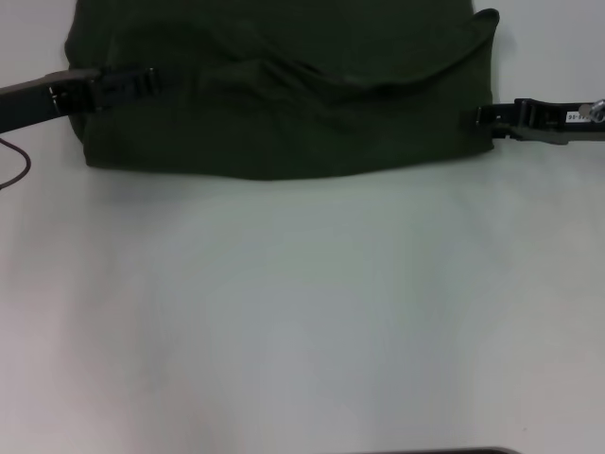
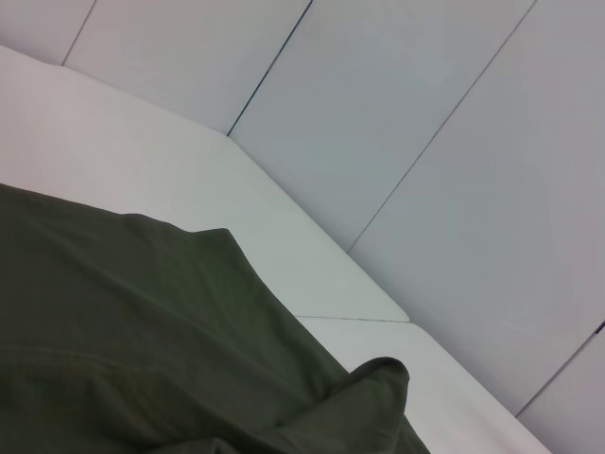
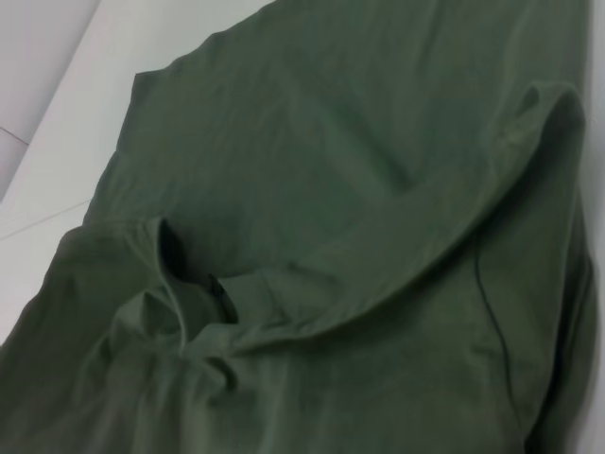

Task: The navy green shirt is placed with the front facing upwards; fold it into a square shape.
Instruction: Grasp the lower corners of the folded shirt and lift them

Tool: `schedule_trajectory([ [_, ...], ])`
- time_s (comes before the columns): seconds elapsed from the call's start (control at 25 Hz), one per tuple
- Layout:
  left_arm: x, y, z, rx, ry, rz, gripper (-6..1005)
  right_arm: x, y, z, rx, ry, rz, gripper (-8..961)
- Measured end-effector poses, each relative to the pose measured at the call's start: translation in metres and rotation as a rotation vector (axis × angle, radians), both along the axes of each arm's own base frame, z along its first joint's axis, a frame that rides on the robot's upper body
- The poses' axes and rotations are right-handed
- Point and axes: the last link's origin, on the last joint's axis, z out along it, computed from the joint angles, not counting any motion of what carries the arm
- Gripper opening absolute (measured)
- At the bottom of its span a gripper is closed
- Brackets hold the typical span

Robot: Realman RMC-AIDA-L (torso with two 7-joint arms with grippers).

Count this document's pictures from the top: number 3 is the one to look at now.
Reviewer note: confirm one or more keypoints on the dark green FREE t-shirt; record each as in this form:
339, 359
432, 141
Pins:
354, 213

